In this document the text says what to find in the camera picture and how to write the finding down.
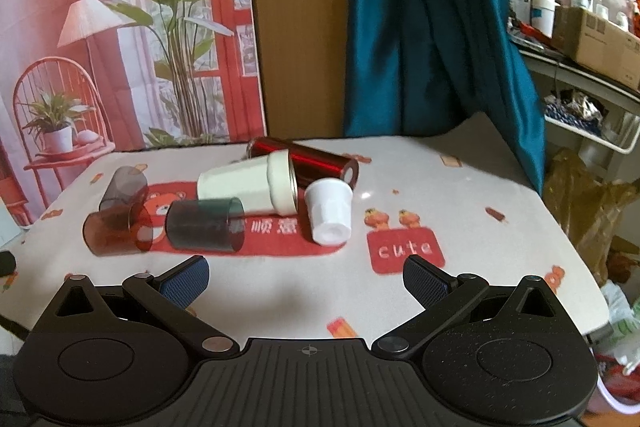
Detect brown transparent plastic cup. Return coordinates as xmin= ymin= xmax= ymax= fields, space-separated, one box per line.
xmin=82 ymin=204 xmax=153 ymax=257

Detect dark green transparent cup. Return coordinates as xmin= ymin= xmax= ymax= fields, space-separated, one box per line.
xmin=165 ymin=198 xmax=245 ymax=253

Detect grey transparent plastic cup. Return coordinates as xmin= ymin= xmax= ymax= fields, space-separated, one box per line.
xmin=98 ymin=166 xmax=148 ymax=210

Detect small white plastic cup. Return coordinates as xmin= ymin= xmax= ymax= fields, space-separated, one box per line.
xmin=304 ymin=178 xmax=352 ymax=246

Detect red room scene backdrop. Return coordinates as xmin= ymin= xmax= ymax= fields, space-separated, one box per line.
xmin=1 ymin=0 xmax=266 ymax=225

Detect white patterned tablecloth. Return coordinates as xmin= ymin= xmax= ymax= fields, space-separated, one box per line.
xmin=0 ymin=111 xmax=612 ymax=348

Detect cream white tumbler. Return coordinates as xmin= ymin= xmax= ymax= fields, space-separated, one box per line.
xmin=196 ymin=150 xmax=298 ymax=217

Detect yellow plastic bag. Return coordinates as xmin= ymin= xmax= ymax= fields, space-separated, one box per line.
xmin=542 ymin=149 xmax=639 ymax=286

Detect red metallic tumbler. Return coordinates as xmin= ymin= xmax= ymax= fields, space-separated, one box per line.
xmin=246 ymin=137 xmax=359 ymax=189

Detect white shelf rack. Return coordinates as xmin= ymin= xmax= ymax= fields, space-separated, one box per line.
xmin=521 ymin=49 xmax=639 ymax=155

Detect teal curtain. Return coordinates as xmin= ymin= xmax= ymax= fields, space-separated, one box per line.
xmin=344 ymin=0 xmax=546 ymax=189

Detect cardboard box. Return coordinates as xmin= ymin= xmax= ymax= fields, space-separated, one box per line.
xmin=551 ymin=7 xmax=640 ymax=90

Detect white bottle blue label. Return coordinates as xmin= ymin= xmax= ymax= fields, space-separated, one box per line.
xmin=530 ymin=0 xmax=555 ymax=38

